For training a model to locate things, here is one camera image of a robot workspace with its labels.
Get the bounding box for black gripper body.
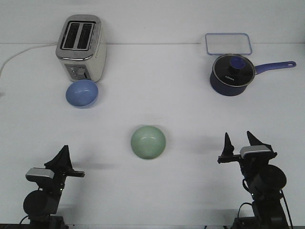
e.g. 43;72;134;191
36;169;85;196
217;152;277;181

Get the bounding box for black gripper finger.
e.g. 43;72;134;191
246;131;272;150
221;132;234;156
44;145;68;170
64;145;73;171

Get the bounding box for blue bowl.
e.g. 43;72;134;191
65;80;99;108

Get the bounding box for green bowl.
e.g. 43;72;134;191
131;125;166;160

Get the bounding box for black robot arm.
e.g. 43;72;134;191
217;131;293;229
23;145;85;229

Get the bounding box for glass pot lid blue knob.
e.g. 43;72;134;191
212;54;255;87

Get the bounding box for clear container blue rim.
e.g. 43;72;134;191
205;33;253;55

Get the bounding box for silver cream two-slot toaster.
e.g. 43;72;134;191
55;14;107;82

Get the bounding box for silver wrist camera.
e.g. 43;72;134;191
25;167;54;182
240;145;272;159

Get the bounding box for blue saucepan with handle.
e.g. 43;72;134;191
210;61;296;96

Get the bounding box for white toaster power cable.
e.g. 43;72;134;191
0;43;59;77

